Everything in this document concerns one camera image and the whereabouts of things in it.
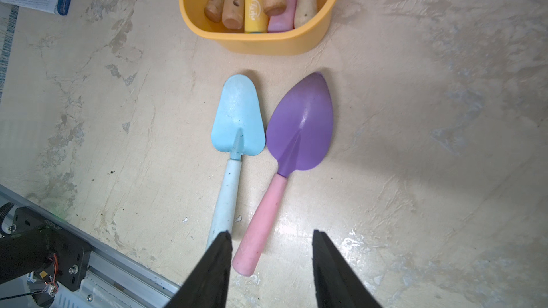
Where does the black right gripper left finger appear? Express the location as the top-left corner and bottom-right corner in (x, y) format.
(165, 231), (233, 308)

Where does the purple pointed shovel pink handle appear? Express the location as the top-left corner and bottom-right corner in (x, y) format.
(268, 0), (297, 33)

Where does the yellow square shovel yellow handle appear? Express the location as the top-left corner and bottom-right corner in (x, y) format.
(244, 0), (269, 34)

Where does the yellow plastic storage box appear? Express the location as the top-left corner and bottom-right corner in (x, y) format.
(178, 0), (337, 56)

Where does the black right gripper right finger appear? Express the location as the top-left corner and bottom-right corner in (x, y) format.
(312, 230), (381, 308)

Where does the light blue shovel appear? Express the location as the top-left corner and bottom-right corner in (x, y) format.
(206, 74), (265, 246)

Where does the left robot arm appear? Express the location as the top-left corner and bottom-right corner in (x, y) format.
(1, 229), (51, 284)

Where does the yellow scoop shovel wooden handle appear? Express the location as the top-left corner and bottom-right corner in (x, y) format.
(204, 0), (225, 23)

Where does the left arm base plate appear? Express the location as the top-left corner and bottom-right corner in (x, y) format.
(9, 208), (91, 292)

